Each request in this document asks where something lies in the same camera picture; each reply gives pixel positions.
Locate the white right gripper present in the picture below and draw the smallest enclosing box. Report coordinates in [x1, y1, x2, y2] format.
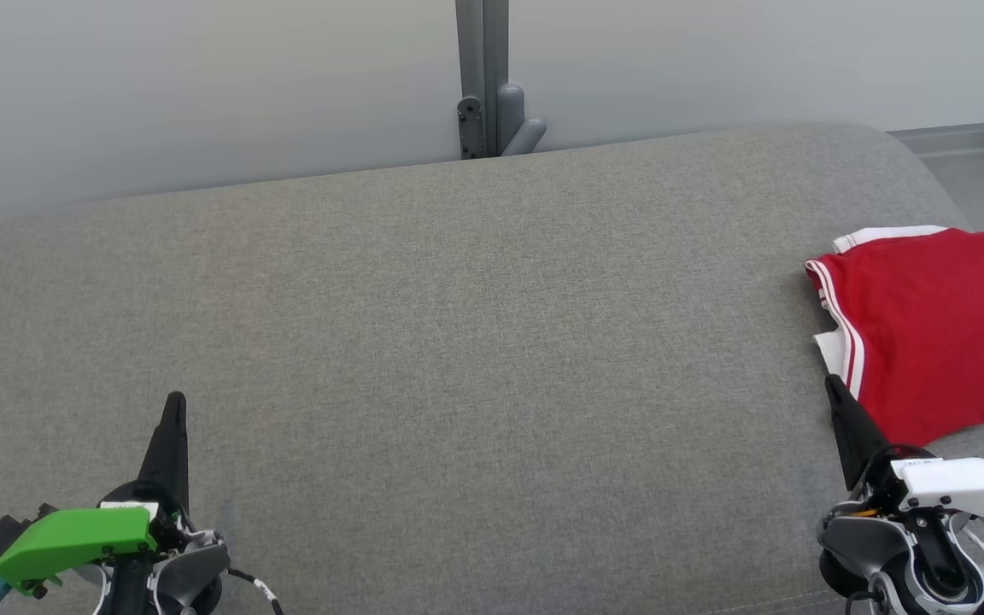
[824, 373, 984, 531]

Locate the grey partition base rail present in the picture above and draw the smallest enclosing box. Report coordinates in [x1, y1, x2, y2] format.
[887, 118, 984, 161]

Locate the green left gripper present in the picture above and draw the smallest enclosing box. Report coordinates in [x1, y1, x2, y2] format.
[0, 390, 195, 596]

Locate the grey metal partition post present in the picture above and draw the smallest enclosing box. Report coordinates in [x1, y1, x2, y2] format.
[455, 0, 548, 161]

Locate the grey fabric sofa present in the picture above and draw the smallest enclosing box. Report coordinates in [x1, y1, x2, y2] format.
[0, 122, 984, 615]

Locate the red basketball jersey white trim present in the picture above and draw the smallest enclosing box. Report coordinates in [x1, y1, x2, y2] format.
[804, 225, 984, 448]

